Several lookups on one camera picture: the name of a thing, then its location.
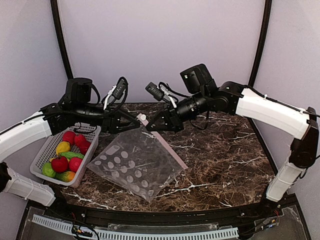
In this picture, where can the green orange toy mango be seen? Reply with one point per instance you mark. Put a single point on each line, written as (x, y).
(66, 176)

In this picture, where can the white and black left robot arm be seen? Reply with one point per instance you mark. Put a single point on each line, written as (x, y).
(73, 107)

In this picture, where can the red toy fruit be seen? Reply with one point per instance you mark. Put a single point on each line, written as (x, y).
(84, 147)
(74, 164)

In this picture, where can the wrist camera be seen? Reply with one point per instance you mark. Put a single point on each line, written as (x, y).
(163, 92)
(117, 92)

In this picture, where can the red toy tomato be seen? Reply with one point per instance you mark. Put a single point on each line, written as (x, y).
(60, 165)

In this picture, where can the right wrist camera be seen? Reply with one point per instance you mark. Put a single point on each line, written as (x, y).
(163, 92)

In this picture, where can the black front rail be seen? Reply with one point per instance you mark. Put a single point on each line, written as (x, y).
(101, 203)

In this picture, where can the yellow toy lemon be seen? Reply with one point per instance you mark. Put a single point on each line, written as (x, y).
(62, 147)

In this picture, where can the white slotted cable duct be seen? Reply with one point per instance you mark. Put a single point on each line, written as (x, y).
(132, 233)

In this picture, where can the red toy apple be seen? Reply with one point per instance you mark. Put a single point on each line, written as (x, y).
(69, 136)

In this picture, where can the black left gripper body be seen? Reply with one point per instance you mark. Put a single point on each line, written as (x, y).
(113, 122)

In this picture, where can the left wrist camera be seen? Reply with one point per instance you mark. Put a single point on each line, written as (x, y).
(117, 92)

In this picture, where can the black right frame post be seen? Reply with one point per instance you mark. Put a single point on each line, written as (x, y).
(261, 42)

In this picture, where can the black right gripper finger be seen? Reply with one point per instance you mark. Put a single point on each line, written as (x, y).
(162, 127)
(158, 119)

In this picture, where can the red toy fruit right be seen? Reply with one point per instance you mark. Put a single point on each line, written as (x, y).
(84, 147)

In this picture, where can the black frame post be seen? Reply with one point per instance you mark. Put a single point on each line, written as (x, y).
(60, 38)
(261, 42)

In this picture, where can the white plastic basket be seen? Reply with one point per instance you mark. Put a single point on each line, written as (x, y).
(48, 151)

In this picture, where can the red toy fruit front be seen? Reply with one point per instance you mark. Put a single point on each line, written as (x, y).
(74, 164)

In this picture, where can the clear zip top bag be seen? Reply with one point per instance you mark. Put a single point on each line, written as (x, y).
(140, 161)

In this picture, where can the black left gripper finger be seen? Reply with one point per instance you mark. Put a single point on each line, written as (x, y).
(126, 117)
(126, 126)

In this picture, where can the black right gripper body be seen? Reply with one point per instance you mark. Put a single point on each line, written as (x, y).
(171, 119)

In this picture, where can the black left frame post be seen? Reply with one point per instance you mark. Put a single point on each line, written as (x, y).
(60, 38)

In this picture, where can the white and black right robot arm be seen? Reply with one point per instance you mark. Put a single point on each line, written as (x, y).
(243, 100)

